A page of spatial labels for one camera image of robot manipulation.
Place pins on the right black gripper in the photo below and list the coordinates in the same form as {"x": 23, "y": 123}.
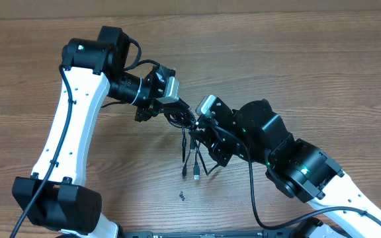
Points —
{"x": 213, "y": 138}

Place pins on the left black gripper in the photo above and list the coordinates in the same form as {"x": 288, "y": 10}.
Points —
{"x": 151, "y": 107}

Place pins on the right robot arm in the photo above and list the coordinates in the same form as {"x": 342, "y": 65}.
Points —
{"x": 298, "y": 169}

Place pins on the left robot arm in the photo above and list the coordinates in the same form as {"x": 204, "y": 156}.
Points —
{"x": 54, "y": 196}

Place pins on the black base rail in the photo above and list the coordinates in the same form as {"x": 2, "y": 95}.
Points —
{"x": 313, "y": 227}

